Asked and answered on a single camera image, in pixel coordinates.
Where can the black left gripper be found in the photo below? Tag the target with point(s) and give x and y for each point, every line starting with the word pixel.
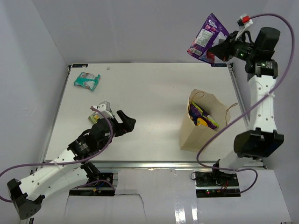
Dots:
pixel 126 126

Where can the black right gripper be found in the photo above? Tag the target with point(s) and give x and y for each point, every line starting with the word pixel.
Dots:
pixel 224 50

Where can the purple Fox's candy bag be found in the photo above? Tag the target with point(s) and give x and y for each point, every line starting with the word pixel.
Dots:
pixel 211 34

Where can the green Fox's candy bag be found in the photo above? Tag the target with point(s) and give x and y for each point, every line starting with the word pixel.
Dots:
pixel 94 117

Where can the brown paper bag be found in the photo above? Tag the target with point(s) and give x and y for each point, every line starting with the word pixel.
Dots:
pixel 192 137

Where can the dark blue chips bag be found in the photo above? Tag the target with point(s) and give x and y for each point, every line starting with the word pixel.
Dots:
pixel 196 111

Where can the yellow M&M's packet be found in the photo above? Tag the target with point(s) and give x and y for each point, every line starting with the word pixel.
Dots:
pixel 201 122

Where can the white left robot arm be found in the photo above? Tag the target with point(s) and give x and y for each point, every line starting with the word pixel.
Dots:
pixel 71 169

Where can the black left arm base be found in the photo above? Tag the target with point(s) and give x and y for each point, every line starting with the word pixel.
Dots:
pixel 88 175

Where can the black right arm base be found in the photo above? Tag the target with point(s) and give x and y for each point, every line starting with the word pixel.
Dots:
pixel 209 186

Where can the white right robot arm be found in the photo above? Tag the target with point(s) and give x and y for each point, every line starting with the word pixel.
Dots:
pixel 261 138

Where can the dark blue logo sticker right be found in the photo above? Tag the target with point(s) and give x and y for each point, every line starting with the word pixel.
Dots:
pixel 219 65

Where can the dark blue logo sticker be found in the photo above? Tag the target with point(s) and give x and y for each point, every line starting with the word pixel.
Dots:
pixel 219 65
pixel 82 65

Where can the teal tissue packet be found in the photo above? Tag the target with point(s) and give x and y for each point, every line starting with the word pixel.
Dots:
pixel 87 81

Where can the dark blue logo sticker left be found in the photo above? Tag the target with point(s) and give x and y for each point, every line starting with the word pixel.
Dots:
pixel 82 65

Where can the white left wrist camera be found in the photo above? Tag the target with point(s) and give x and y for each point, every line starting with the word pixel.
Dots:
pixel 104 108

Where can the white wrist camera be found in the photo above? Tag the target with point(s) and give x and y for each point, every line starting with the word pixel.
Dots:
pixel 244 23
pixel 104 108

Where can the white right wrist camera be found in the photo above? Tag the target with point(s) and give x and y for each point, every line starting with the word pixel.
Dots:
pixel 244 23

